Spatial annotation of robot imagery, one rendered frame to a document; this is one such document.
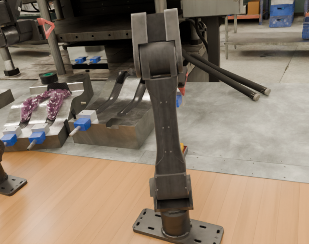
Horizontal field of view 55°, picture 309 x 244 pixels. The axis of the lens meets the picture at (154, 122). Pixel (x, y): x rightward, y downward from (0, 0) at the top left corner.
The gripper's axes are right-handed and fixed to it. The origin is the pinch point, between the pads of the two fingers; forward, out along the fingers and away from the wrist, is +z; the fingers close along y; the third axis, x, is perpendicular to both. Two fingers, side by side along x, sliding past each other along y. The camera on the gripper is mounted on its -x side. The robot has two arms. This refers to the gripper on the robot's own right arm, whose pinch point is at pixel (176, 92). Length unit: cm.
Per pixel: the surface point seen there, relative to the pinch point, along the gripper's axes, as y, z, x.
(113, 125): 21.1, 3.1, 12.4
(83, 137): 31.5, 4.0, 17.7
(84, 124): 27.3, -3.6, 17.1
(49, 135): 42.2, -0.2, 20.5
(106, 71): 66, 43, -52
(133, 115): 13.8, 2.2, 8.6
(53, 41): 98, 24, -59
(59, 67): 98, 38, -51
